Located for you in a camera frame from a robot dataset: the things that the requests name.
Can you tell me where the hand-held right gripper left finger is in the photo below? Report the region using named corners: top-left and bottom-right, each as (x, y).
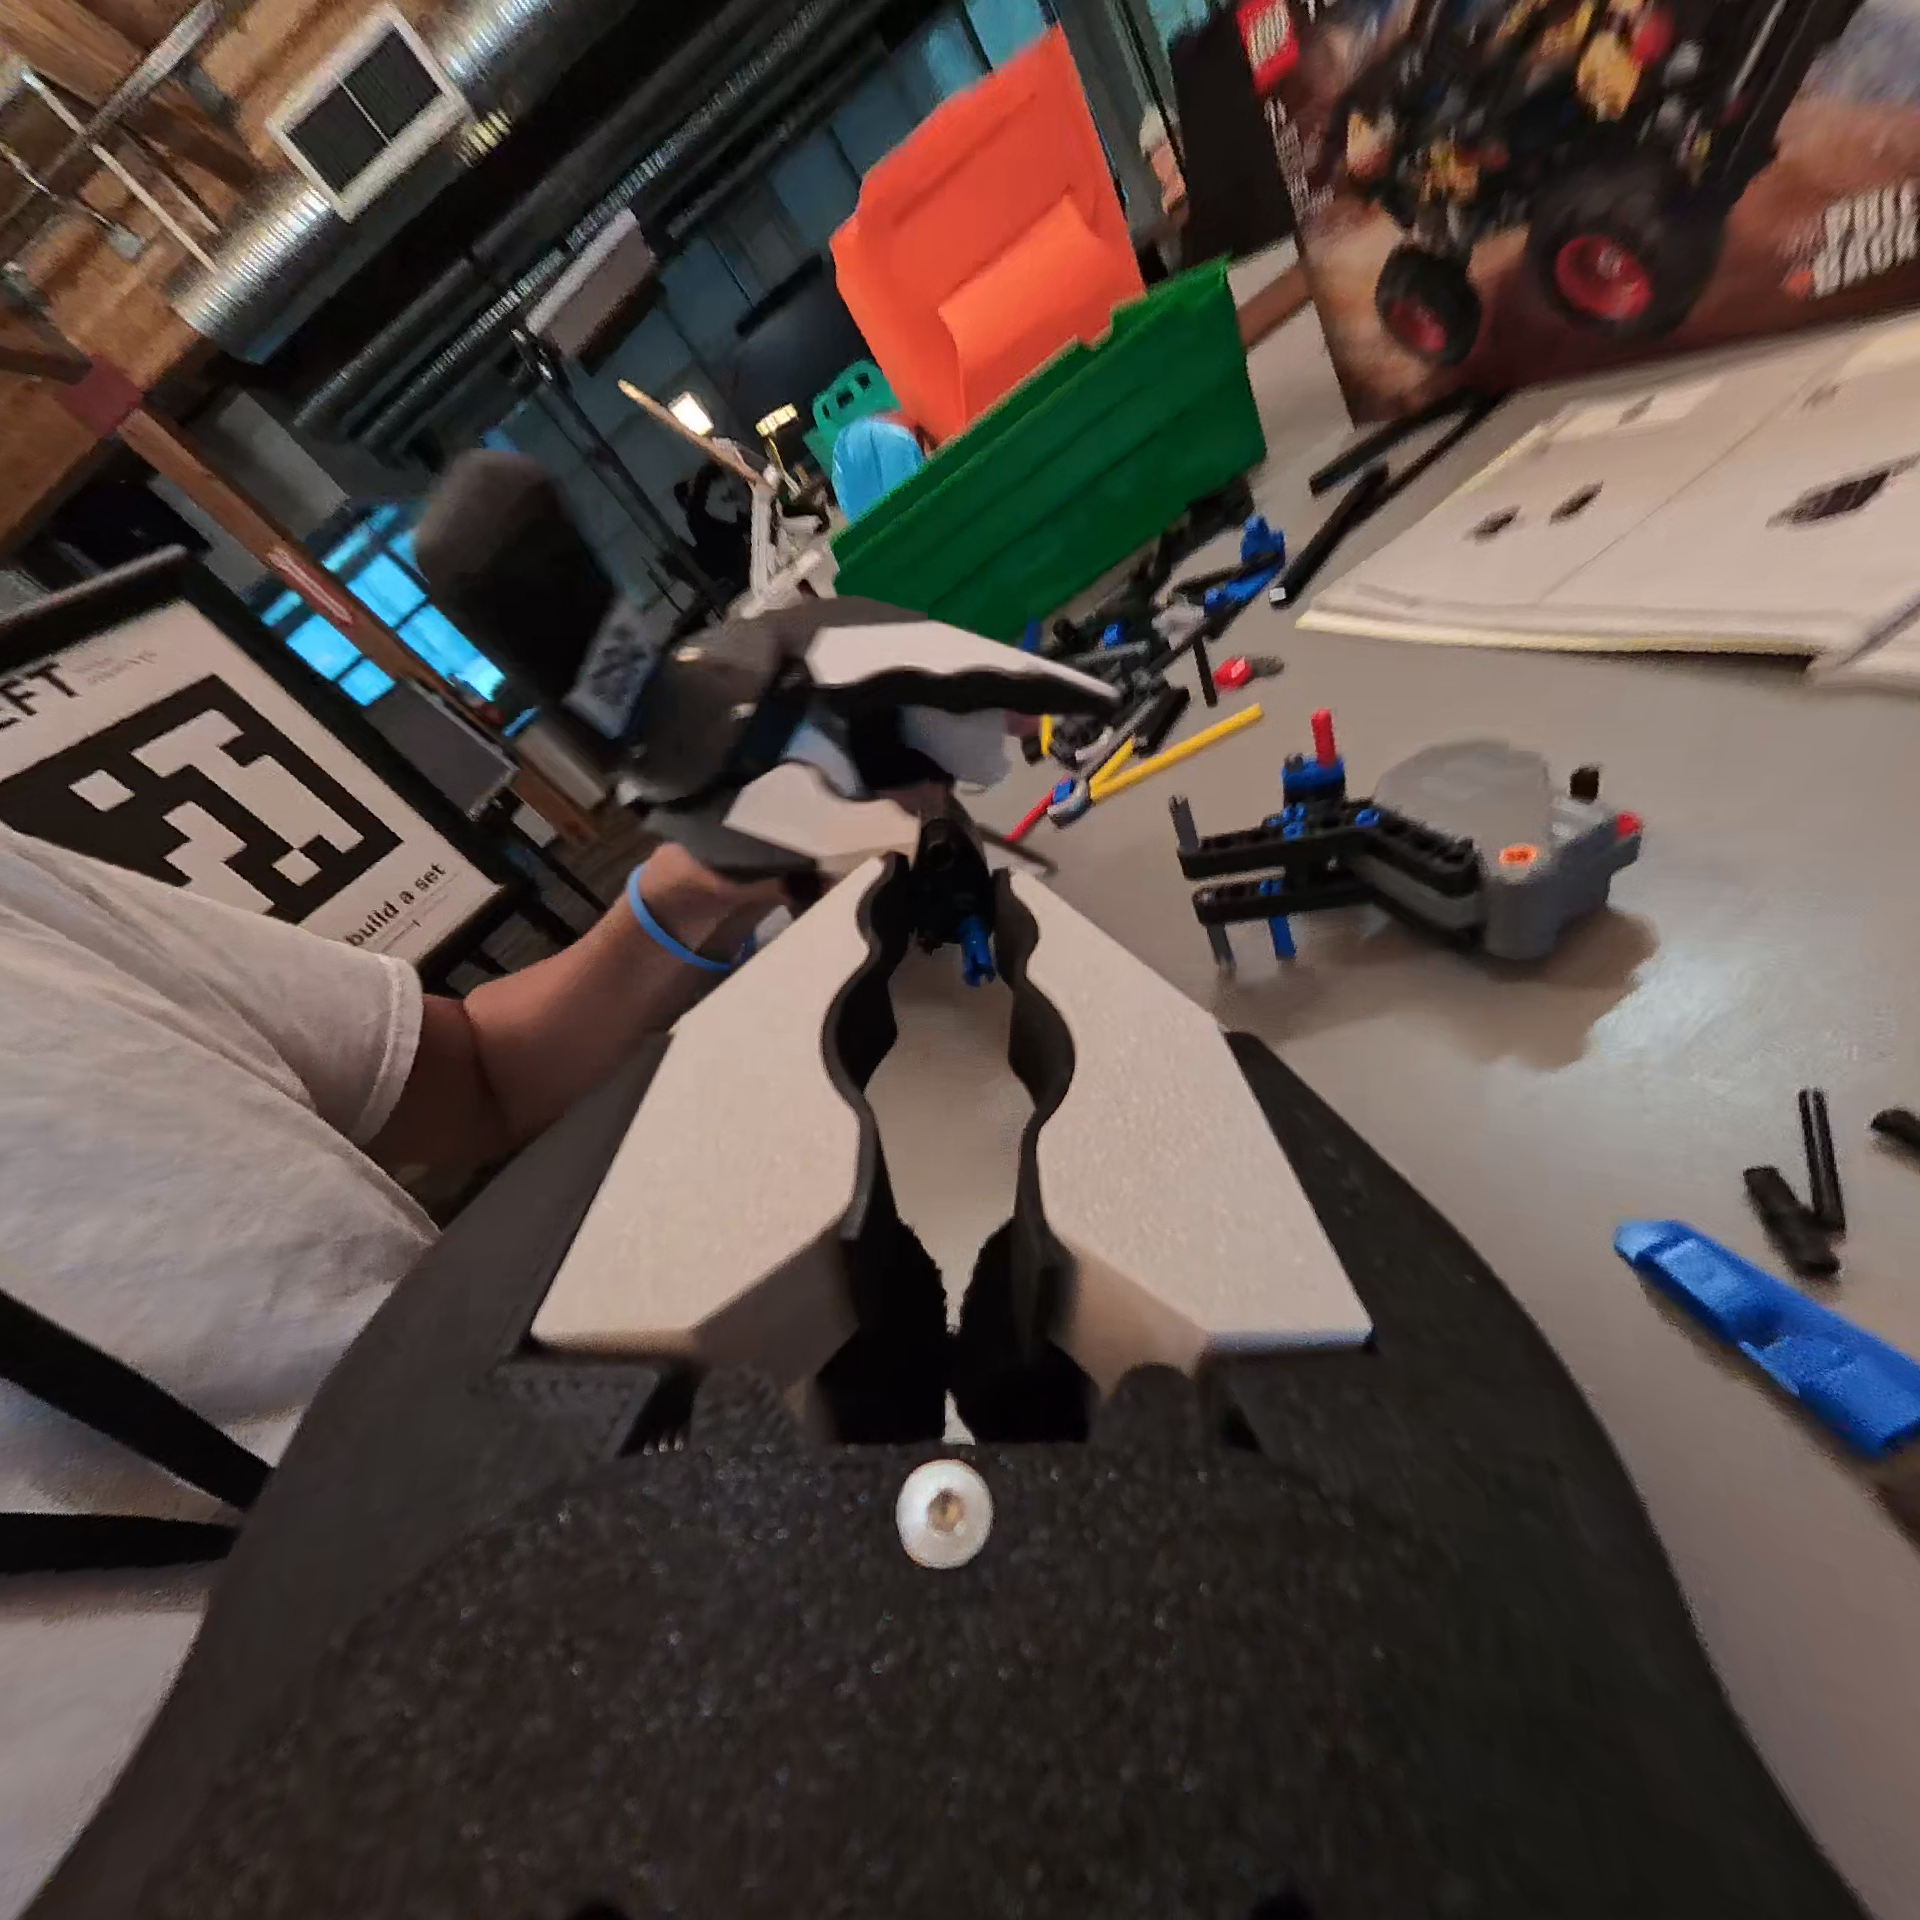
top-left (532, 852), bottom-right (953, 1449)

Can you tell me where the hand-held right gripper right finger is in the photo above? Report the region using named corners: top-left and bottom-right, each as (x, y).
top-left (959, 863), bottom-right (1373, 1445)

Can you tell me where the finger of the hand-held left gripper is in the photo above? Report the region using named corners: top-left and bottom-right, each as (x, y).
top-left (784, 608), bottom-right (1125, 724)
top-left (701, 712), bottom-right (1023, 884)

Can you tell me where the small black blue lego piece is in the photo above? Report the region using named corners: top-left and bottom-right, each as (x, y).
top-left (903, 817), bottom-right (1004, 991)

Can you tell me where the lego assembly with grey motor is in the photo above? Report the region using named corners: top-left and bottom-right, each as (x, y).
top-left (1169, 709), bottom-right (1642, 969)

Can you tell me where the person's left forearm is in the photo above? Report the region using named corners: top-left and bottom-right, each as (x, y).
top-left (367, 866), bottom-right (745, 1203)

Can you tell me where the pile of small lego pieces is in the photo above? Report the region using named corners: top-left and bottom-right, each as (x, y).
top-left (1034, 516), bottom-right (1292, 770)

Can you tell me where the long yellow lego axle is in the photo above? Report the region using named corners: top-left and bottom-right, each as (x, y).
top-left (1105, 701), bottom-right (1264, 794)

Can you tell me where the long black lego beam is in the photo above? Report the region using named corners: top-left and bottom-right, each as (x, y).
top-left (1270, 464), bottom-right (1390, 608)
top-left (1310, 394), bottom-right (1501, 497)

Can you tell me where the lego set box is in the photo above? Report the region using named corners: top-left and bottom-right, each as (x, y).
top-left (1229, 0), bottom-right (1920, 431)

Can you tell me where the person's left hand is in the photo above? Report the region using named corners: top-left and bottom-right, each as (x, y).
top-left (647, 840), bottom-right (798, 952)

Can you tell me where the blue wristband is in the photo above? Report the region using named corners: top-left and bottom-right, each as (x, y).
top-left (623, 859), bottom-right (757, 973)

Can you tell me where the light blue round object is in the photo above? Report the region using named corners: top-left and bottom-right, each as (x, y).
top-left (829, 412), bottom-right (927, 523)

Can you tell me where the green plastic bin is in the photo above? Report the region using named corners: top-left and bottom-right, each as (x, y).
top-left (829, 257), bottom-right (1268, 645)

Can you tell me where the orange armchair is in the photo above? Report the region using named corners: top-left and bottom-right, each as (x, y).
top-left (829, 24), bottom-right (1149, 443)

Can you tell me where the black white marker sign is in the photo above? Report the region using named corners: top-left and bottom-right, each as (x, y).
top-left (0, 547), bottom-right (514, 980)

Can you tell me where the white shirt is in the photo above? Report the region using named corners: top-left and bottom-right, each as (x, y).
top-left (0, 823), bottom-right (441, 1911)

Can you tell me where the blue brick separator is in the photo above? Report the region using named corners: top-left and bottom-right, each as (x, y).
top-left (1610, 1219), bottom-right (1920, 1461)

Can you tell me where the white ceiling vent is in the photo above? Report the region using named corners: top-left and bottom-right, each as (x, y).
top-left (266, 7), bottom-right (471, 224)

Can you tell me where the instruction booklet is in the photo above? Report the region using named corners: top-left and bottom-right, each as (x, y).
top-left (1296, 322), bottom-right (1920, 692)

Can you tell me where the silver air duct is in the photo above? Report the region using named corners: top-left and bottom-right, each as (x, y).
top-left (165, 0), bottom-right (601, 362)

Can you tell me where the black strap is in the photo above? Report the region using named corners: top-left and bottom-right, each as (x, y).
top-left (0, 1290), bottom-right (273, 1577)

